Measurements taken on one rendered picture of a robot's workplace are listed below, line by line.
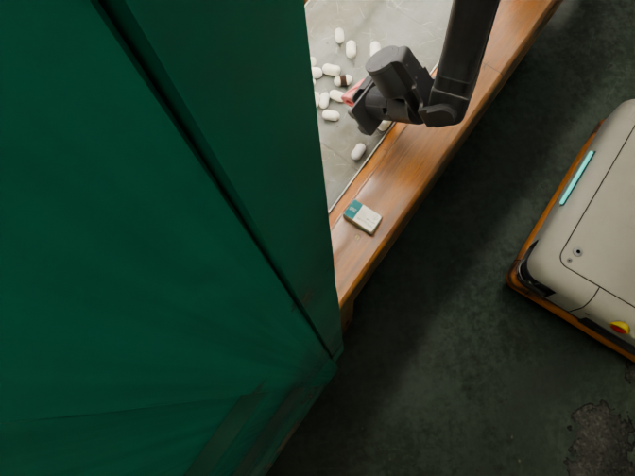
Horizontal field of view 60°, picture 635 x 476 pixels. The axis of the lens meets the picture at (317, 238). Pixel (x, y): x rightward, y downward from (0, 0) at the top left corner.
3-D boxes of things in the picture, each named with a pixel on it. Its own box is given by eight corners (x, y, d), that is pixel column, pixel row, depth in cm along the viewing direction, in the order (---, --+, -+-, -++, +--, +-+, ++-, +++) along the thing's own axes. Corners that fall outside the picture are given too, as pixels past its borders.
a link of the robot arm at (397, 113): (422, 132, 87) (442, 107, 88) (403, 101, 83) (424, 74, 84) (393, 128, 93) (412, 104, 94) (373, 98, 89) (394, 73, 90)
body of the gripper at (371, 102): (343, 110, 94) (371, 114, 88) (378, 66, 95) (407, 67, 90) (364, 136, 98) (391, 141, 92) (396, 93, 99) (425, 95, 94)
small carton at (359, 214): (382, 219, 98) (382, 216, 96) (370, 235, 97) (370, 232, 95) (353, 201, 99) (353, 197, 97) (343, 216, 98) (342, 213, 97)
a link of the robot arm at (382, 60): (458, 125, 82) (472, 85, 86) (425, 64, 75) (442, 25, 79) (391, 136, 90) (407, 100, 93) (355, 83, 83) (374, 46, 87)
